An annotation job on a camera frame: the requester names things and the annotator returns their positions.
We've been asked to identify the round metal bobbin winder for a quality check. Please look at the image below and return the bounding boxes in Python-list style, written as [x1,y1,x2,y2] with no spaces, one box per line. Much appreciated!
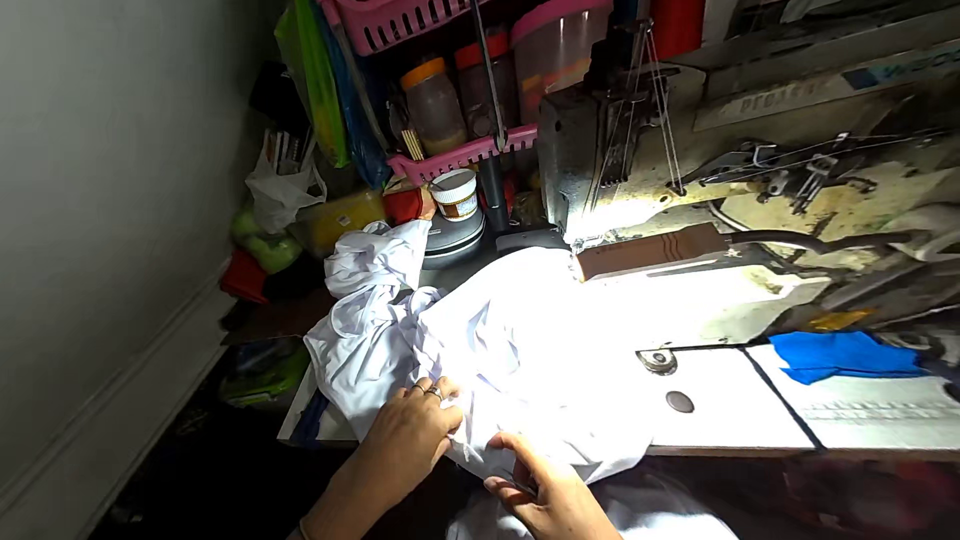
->
[636,348,678,375]

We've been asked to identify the dark blue cloth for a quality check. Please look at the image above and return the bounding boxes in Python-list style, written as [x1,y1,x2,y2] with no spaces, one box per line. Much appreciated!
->
[292,391,331,449]

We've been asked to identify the white fabric garment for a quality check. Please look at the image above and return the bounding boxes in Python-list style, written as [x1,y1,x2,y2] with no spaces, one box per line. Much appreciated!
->
[303,219,658,486]

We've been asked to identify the red cylindrical object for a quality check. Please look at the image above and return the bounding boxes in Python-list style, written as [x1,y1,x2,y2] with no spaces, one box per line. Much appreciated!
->
[649,0,707,61]

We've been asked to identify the jar with red lid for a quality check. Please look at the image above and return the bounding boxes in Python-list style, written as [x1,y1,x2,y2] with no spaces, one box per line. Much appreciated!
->
[453,30,519,141]

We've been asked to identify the black lamp cable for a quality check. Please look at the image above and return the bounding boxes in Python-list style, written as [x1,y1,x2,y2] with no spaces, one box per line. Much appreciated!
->
[724,229,915,254]

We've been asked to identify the person's left hand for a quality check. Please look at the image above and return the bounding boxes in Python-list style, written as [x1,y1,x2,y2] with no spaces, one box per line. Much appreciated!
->
[355,376,465,508]

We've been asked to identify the clear container with pink lid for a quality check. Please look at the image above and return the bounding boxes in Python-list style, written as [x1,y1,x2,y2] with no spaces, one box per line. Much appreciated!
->
[510,0,615,126]

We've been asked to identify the dark green plastic packet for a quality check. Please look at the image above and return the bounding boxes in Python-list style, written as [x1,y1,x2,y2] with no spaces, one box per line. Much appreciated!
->
[218,337,310,410]

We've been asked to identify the black metal rack pole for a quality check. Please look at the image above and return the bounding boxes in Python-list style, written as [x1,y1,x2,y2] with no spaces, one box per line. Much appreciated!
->
[469,0,511,234]

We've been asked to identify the white plastic bag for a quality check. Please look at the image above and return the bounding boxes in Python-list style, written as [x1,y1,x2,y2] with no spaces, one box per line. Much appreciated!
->
[245,127,328,235]

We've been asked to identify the white sewing table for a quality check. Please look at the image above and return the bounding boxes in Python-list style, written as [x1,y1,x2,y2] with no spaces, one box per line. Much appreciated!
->
[277,341,960,462]

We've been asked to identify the blue plastic bag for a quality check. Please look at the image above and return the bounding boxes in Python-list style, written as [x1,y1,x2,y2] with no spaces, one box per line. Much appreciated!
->
[309,0,393,189]

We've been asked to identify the white tub with label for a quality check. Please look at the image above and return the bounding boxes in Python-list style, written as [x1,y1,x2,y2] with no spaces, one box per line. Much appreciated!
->
[429,168,480,223]

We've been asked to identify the bright blue cloth scrap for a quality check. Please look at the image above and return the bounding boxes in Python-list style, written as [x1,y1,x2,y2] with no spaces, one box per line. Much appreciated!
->
[768,330,930,387]

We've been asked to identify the green plastic bag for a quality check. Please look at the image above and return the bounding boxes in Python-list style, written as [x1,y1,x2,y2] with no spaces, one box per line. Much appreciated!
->
[274,0,352,170]

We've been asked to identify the lime green bundle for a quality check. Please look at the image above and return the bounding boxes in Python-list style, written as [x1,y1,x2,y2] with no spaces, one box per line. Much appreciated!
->
[230,206,303,276]

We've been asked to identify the beige industrial sewing machine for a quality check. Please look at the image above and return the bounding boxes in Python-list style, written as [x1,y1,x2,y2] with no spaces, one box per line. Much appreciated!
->
[537,3,960,352]

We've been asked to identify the red packet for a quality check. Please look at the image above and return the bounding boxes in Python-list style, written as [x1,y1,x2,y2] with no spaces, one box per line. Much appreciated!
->
[382,186,438,226]

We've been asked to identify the pink slotted plastic basket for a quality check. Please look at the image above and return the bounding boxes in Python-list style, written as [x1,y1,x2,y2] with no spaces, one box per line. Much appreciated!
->
[387,123,540,187]

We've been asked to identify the jar with orange lid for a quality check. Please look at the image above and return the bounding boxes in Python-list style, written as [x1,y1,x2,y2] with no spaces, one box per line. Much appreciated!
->
[399,57,469,157]

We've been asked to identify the yellow scrap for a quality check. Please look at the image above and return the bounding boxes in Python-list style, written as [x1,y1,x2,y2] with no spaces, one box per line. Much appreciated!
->
[808,309,877,333]

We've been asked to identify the person's left forearm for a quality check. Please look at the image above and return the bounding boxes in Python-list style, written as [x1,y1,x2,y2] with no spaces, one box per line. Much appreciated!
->
[288,462,396,540]

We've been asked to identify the sheer white cloth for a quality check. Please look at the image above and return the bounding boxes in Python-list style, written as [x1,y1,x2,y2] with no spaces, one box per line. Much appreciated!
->
[446,474,741,540]

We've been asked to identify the brown sewing lamp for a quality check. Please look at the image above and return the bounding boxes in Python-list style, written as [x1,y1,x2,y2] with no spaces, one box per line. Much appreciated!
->
[573,222,730,284]

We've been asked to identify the person's right hand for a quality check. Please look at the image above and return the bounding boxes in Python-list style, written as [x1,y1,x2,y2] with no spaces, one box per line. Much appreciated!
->
[483,431,624,540]

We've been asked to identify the yellow plastic box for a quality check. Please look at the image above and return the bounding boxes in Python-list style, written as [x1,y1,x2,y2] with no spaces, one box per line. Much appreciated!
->
[295,187,388,260]

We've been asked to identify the large pink plastic basket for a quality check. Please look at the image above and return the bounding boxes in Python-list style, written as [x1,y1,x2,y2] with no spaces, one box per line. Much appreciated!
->
[330,0,492,58]

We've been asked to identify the black round container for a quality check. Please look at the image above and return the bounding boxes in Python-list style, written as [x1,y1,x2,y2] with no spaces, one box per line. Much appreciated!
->
[421,207,487,271]

